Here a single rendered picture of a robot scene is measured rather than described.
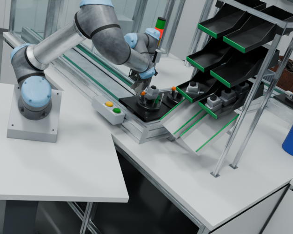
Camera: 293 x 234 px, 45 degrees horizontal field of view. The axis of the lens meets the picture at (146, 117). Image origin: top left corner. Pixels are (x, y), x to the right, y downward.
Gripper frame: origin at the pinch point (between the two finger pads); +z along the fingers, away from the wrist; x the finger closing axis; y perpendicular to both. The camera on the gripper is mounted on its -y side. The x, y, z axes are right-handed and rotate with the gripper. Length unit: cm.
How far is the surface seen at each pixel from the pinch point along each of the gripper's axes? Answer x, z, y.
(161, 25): -17.0, -31.8, -21.1
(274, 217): 78, 48, -58
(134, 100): -7.3, 9.6, -6.4
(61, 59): -66, 11, 6
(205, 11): -61, -29, -117
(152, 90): 1.4, -1.5, -8.7
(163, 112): 8.2, 9.5, -15.2
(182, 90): 22.7, -13.3, -5.5
